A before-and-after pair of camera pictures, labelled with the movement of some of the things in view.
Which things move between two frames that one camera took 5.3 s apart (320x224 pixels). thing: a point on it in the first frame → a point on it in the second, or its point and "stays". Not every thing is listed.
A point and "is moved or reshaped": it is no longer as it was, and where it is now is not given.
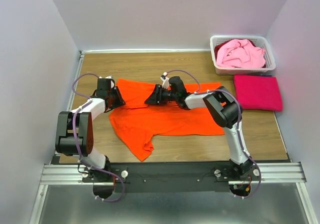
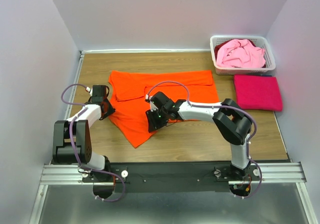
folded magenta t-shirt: (258, 92) stays
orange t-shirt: (137, 122) is moved or reshaped
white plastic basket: (260, 41) stays
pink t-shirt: (240, 53) stays
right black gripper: (155, 97) → (152, 124)
